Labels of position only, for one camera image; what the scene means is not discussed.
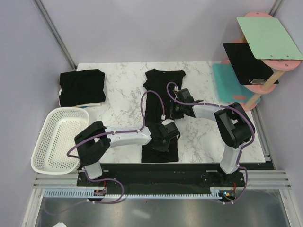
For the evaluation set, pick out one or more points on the teal mat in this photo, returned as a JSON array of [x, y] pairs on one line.
[[228, 87]]

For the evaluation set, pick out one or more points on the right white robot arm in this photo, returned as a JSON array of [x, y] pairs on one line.
[[235, 127]]

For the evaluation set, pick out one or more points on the folded black t shirt stack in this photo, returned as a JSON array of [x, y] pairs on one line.
[[82, 88]]

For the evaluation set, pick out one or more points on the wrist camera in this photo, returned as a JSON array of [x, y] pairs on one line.
[[170, 130], [185, 96]]

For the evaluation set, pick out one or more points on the green clipboard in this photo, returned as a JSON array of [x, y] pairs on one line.
[[268, 39]]

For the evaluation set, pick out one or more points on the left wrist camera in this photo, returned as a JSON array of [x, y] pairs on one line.
[[170, 130]]

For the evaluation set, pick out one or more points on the black clipboard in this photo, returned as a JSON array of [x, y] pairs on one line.
[[247, 68]]

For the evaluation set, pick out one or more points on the aluminium frame rail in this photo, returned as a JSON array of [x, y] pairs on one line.
[[55, 33]]

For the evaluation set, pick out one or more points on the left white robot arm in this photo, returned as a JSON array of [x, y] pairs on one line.
[[93, 142]]

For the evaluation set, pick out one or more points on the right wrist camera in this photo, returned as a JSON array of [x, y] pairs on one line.
[[185, 96]]

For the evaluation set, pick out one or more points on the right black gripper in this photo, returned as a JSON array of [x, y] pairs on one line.
[[172, 115]]

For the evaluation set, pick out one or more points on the white perforated laundry basket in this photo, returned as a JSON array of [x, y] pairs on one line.
[[56, 138]]

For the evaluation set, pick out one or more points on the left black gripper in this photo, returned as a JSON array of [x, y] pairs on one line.
[[162, 148]]

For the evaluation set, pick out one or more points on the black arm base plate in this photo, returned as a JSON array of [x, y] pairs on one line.
[[208, 175]]

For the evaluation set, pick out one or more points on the pink wooden shelf stand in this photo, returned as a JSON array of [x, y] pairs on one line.
[[279, 67]]

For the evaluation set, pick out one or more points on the black printed t shirt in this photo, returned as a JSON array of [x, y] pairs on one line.
[[157, 81]]

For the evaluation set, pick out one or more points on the light blue cable duct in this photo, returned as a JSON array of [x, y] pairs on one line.
[[95, 194]]

